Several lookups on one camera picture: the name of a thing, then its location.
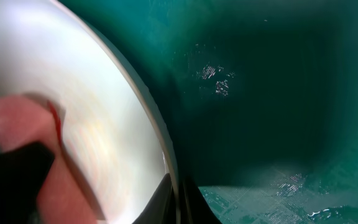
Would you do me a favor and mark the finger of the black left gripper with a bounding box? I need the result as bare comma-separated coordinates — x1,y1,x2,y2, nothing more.
0,142,55,224

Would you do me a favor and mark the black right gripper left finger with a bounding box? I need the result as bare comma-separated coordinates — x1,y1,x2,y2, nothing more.
133,174,176,224

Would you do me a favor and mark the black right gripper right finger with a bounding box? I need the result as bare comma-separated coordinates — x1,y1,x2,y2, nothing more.
181,177,222,224

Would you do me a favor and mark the light blue round plate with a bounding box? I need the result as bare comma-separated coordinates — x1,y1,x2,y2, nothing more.
0,1,180,223

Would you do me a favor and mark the teal plastic tray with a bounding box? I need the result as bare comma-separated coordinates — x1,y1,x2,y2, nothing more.
65,0,358,223

